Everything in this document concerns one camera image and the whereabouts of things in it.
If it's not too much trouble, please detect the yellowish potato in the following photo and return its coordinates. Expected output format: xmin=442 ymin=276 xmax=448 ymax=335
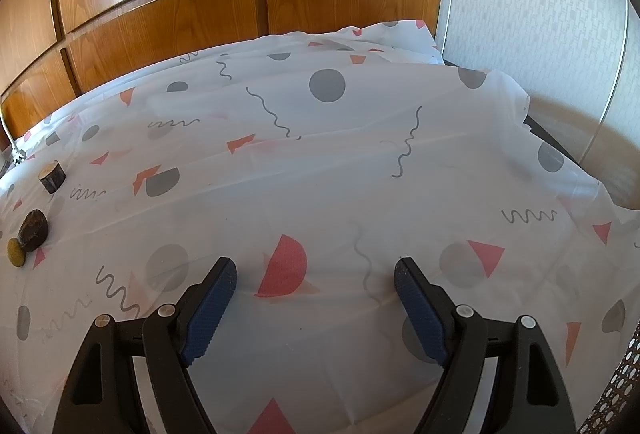
xmin=6 ymin=238 xmax=27 ymax=269

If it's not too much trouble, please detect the dark table frame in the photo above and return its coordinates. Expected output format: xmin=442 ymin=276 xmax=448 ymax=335
xmin=442 ymin=59 xmax=576 ymax=165

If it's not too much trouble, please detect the white power cable with plug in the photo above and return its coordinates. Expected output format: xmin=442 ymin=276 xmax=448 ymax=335
xmin=0 ymin=106 xmax=26 ymax=167

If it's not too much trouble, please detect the thin metal pipe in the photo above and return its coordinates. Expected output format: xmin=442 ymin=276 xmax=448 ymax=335
xmin=580 ymin=0 xmax=632 ymax=165

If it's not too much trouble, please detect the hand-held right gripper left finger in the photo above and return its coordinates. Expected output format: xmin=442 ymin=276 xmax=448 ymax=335
xmin=52 ymin=256 xmax=238 ymax=434

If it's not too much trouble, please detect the short wooden log piece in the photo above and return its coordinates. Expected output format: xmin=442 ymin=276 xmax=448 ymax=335
xmin=38 ymin=160 xmax=67 ymax=193

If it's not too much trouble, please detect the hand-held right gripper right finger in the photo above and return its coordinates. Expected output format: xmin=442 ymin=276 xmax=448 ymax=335
xmin=393 ymin=256 xmax=578 ymax=434

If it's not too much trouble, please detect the large dark brown round lump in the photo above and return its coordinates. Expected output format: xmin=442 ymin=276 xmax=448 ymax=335
xmin=17 ymin=209 xmax=51 ymax=251

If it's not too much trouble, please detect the woven rattan chair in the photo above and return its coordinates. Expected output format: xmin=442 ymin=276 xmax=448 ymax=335
xmin=577 ymin=309 xmax=640 ymax=434

